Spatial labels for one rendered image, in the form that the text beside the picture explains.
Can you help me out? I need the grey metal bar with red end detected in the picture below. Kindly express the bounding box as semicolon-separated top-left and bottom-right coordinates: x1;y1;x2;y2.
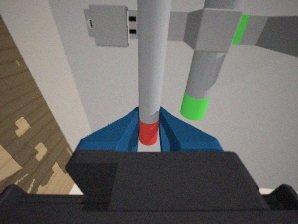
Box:
137;0;171;145

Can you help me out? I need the grey metal bar with green ends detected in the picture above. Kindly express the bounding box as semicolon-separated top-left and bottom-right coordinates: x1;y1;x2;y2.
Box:
180;0;245;120

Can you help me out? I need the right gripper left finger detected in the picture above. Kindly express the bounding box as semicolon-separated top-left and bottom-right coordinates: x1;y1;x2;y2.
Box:
73;107;140;153

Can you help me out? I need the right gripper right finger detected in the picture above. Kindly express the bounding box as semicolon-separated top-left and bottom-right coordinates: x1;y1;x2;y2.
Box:
159;106;224;152

